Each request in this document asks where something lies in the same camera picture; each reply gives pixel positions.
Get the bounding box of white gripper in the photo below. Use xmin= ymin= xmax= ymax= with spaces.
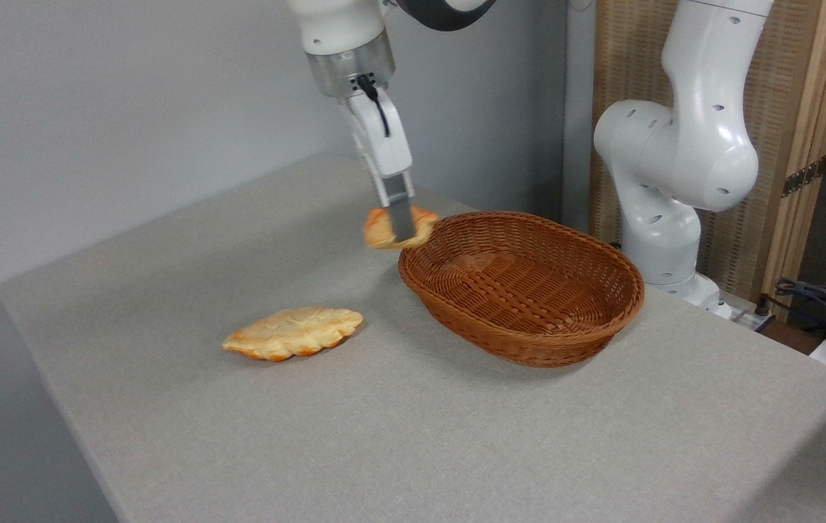
xmin=342 ymin=87 xmax=417 ymax=244

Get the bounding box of round orange bread roll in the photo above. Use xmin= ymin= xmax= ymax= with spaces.
xmin=363 ymin=206 xmax=440 ymax=251

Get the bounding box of flat leaf-shaped bread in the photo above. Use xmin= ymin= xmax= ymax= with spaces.
xmin=222 ymin=306 xmax=365 ymax=362

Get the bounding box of brown wicker basket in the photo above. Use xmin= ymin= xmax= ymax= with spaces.
xmin=397 ymin=211 xmax=646 ymax=369

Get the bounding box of white power strip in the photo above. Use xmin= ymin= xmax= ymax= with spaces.
xmin=726 ymin=305 xmax=777 ymax=334

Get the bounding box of dark metal screen hinge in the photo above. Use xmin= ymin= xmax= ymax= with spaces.
xmin=781 ymin=155 xmax=826 ymax=198

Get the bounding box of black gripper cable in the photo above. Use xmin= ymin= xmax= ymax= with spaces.
xmin=355 ymin=73 xmax=392 ymax=138

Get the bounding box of dark cable bundle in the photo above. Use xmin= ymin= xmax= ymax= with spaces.
xmin=774 ymin=278 xmax=826 ymax=344

